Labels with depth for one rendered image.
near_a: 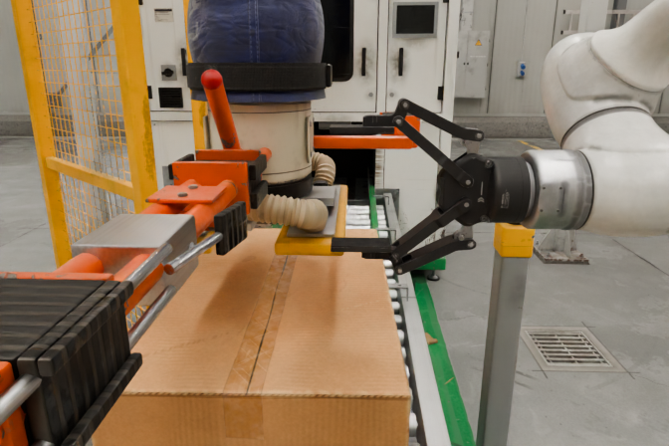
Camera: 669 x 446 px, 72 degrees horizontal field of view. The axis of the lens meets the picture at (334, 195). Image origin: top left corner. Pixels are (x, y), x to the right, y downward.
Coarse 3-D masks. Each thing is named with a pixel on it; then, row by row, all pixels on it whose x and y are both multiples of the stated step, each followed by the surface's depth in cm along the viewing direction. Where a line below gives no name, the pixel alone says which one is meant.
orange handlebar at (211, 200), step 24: (336, 144) 82; (360, 144) 82; (384, 144) 81; (408, 144) 81; (168, 192) 44; (192, 192) 44; (216, 192) 44; (72, 264) 29; (96, 264) 30; (144, 288) 28; (0, 432) 17
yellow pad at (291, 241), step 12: (324, 180) 88; (336, 192) 90; (336, 204) 82; (336, 216) 77; (288, 228) 71; (336, 228) 71; (276, 240) 67; (288, 240) 66; (300, 240) 66; (312, 240) 66; (324, 240) 66; (276, 252) 66; (288, 252) 66; (300, 252) 66; (312, 252) 66; (324, 252) 66; (336, 252) 65
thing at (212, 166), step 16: (176, 160) 53; (192, 160) 57; (208, 160) 57; (224, 160) 57; (240, 160) 57; (256, 160) 53; (176, 176) 51; (192, 176) 51; (208, 176) 51; (224, 176) 51; (240, 176) 50; (256, 176) 51; (240, 192) 51; (256, 192) 52; (256, 208) 52
